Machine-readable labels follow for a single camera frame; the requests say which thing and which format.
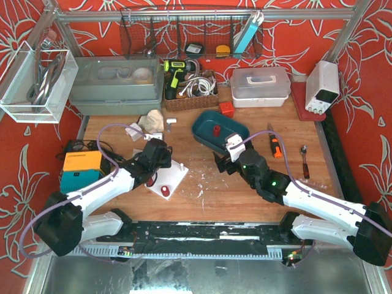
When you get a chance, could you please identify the red handled ratchet wrench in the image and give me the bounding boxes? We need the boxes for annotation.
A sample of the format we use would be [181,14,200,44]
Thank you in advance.
[300,145,310,179]

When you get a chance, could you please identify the woven wicker basket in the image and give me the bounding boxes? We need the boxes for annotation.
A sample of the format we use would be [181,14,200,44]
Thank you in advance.
[163,70,219,111]

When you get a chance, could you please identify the grey plastic storage box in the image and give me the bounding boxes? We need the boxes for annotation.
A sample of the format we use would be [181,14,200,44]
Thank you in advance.
[69,56,164,116]

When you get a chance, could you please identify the white power supply unit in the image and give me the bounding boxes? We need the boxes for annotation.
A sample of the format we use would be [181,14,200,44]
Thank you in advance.
[305,61,339,115]

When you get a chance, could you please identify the black wire hanging basket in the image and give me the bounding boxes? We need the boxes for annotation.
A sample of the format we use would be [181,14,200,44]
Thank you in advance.
[119,7,264,60]

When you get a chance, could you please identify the red mat under supply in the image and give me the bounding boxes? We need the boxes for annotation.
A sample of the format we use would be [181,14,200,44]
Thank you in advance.
[291,81,326,122]

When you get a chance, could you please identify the teal white book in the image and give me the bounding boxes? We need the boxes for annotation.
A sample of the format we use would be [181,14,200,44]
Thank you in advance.
[233,10,265,58]

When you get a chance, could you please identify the teal electronic box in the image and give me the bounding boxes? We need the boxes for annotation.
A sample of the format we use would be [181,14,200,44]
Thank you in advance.
[60,170,103,194]

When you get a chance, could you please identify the red cube block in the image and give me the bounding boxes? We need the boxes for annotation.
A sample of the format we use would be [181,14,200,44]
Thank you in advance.
[219,102,235,118]

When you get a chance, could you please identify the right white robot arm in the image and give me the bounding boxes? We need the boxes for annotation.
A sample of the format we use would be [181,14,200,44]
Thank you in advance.
[214,149,391,266]

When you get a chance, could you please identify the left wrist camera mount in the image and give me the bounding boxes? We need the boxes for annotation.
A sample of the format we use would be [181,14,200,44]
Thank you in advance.
[143,132,164,141]

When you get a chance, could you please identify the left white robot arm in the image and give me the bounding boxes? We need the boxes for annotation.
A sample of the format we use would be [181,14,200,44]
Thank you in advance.
[34,138,173,257]

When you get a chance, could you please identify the orange electronic box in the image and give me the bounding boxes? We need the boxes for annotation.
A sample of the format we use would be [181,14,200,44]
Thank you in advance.
[62,151,103,172]

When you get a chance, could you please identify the coiled white cables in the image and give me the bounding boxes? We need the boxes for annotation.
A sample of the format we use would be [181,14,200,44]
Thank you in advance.
[179,76,217,97]

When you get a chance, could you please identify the white plastic handled case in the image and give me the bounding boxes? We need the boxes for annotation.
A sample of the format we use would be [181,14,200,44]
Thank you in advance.
[230,67,291,108]

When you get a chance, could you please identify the small white metal bracket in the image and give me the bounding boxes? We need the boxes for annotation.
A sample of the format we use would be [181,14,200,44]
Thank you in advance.
[166,118,177,132]

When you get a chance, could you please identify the green black cordless drill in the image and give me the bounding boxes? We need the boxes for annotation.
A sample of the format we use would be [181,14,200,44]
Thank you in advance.
[164,59,196,100]

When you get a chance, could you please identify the clear acrylic wall bin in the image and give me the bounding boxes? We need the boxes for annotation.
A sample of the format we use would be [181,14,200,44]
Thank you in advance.
[1,42,78,124]

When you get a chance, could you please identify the white peg base plate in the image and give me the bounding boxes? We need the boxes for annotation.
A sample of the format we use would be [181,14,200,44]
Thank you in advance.
[145,160,189,200]

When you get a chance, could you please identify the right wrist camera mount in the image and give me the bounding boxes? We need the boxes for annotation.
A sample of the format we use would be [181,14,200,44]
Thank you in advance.
[225,133,246,162]

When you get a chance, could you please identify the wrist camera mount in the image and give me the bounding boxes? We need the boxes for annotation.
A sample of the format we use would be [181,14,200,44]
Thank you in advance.
[225,133,246,162]
[143,132,164,141]

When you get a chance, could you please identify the black round tape case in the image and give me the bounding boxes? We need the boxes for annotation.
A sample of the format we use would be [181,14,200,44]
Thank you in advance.
[184,42,205,59]

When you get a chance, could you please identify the orange handled screwdriver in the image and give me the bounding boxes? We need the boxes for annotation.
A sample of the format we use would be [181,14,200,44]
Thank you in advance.
[269,132,282,159]

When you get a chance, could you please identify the teal plastic tray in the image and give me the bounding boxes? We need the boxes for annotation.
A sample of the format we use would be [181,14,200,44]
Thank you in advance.
[191,110,250,155]

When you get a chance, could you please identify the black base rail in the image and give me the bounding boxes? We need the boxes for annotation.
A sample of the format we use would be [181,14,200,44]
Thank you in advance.
[96,221,312,261]

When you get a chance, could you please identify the red spring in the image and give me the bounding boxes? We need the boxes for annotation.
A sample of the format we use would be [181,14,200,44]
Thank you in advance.
[146,178,155,187]
[213,125,221,138]
[160,186,171,197]

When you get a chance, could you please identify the beige work glove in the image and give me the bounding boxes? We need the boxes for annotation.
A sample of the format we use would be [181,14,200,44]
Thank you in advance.
[138,110,164,134]

